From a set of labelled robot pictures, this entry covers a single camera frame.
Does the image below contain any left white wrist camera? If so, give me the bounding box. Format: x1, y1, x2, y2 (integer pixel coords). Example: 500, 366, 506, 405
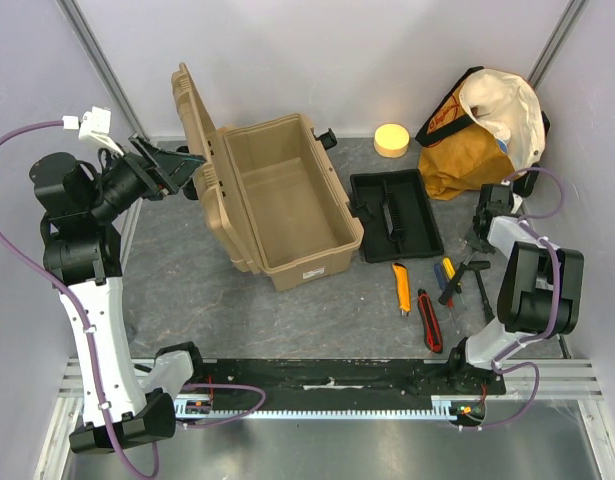
61, 106, 124, 155

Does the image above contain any yellow and cream tote bag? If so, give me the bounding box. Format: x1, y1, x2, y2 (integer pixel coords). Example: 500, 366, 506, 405
415, 66, 548, 201

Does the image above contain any black handled hammer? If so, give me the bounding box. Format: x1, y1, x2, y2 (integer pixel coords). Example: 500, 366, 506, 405
438, 243, 489, 306

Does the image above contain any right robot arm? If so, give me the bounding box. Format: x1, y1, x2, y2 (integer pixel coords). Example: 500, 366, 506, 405
444, 184, 584, 394

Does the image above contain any slotted cable duct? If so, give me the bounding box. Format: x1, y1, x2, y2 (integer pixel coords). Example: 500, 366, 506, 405
174, 396, 486, 422

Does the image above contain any red and black utility knife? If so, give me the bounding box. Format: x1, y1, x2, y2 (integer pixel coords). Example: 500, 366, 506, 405
417, 289, 444, 354

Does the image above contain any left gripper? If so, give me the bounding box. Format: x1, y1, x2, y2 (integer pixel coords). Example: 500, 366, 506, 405
86, 133, 205, 220

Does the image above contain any yellow round sponge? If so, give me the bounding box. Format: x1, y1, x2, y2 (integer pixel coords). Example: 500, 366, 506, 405
374, 123, 410, 158

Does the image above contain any yellow and black screwdriver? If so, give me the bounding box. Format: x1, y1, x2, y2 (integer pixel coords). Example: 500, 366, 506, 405
441, 257, 462, 306

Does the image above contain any tan plastic tool box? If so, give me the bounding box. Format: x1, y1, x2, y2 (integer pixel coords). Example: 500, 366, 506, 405
171, 64, 364, 291

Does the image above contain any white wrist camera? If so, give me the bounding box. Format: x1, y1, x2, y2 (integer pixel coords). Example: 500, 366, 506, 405
510, 193, 524, 215
61, 106, 124, 155

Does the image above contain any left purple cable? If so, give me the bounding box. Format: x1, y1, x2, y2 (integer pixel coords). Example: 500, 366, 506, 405
0, 119, 268, 479

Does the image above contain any black tool box tray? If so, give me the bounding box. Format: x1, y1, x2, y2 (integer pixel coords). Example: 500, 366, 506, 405
350, 169, 444, 264

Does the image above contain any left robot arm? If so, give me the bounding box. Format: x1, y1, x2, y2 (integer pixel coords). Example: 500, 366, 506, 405
29, 135, 207, 454

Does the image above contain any blue and red screwdriver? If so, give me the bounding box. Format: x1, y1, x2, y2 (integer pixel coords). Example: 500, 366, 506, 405
433, 262, 458, 327

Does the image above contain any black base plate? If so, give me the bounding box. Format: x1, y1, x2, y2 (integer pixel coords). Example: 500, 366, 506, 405
187, 359, 506, 409

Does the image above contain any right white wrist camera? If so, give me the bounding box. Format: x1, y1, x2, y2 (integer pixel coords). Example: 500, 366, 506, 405
510, 193, 524, 215

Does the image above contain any yellow utility knife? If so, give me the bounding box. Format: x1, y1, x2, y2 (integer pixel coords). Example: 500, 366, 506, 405
392, 263, 411, 317

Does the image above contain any black rubber mallet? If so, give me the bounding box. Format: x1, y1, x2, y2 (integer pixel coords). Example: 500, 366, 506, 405
463, 260, 495, 324

